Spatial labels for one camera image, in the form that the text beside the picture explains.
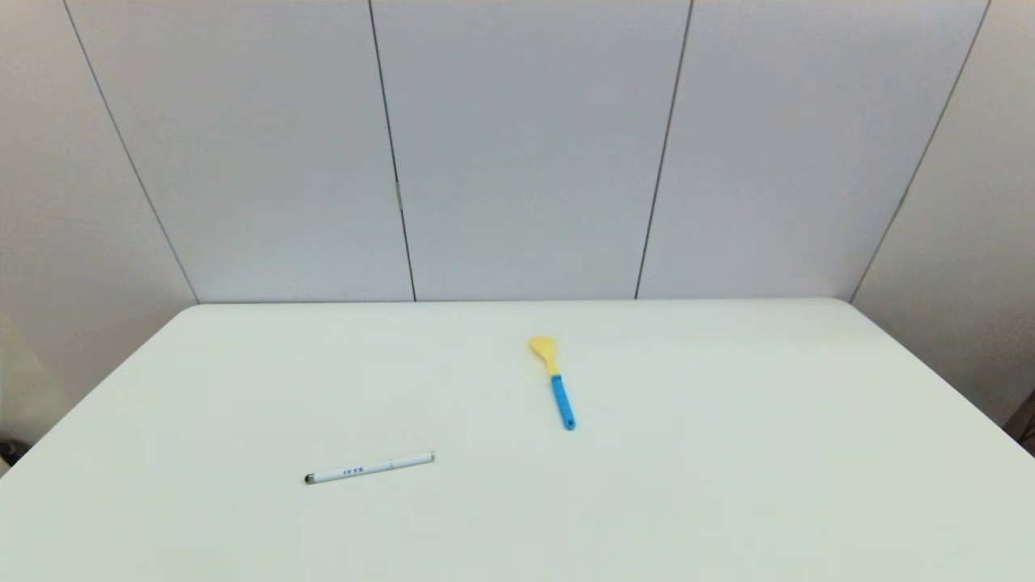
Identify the white pen with black tip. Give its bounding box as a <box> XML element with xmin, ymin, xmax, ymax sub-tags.
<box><xmin>304</xmin><ymin>452</ymin><xmax>436</xmax><ymax>486</ymax></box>

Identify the yellow spoon with blue handle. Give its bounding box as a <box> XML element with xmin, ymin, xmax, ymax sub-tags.
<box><xmin>529</xmin><ymin>336</ymin><xmax>577</xmax><ymax>431</ymax></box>

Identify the brown furniture piece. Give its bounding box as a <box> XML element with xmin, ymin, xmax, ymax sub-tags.
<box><xmin>1005</xmin><ymin>390</ymin><xmax>1035</xmax><ymax>455</ymax></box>

